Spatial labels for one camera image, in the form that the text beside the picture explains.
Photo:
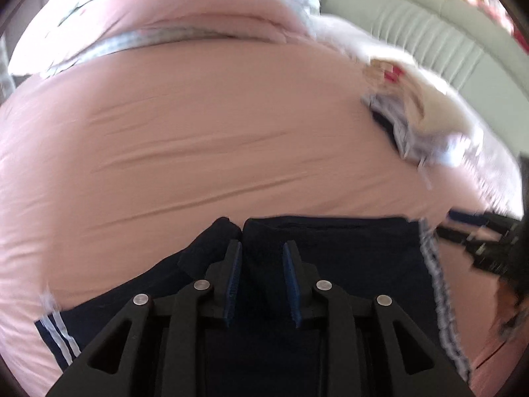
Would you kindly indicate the grey-green padded headboard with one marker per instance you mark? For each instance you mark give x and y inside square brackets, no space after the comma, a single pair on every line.
[434,16]

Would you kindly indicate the cream fluffy garment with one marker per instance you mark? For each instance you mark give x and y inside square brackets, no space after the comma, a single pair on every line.
[434,111]

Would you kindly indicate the pale pink pillow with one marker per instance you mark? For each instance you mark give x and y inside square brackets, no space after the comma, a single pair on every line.
[496,173]

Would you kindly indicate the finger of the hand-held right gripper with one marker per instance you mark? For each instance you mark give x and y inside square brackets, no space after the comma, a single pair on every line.
[467,217]
[454,233]

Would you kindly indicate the pink bed sheet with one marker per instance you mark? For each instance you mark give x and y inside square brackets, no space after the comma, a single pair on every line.
[206,153]

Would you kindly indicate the navy pants with white stripes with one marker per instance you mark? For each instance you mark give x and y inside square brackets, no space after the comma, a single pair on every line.
[351,256]

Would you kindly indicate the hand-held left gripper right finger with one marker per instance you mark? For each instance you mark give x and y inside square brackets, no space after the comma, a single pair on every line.
[291,285]

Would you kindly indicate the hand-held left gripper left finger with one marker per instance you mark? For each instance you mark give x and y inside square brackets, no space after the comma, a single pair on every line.
[234,281]

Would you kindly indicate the folded pink floral quilt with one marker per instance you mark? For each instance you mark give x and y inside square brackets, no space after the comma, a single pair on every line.
[186,8]

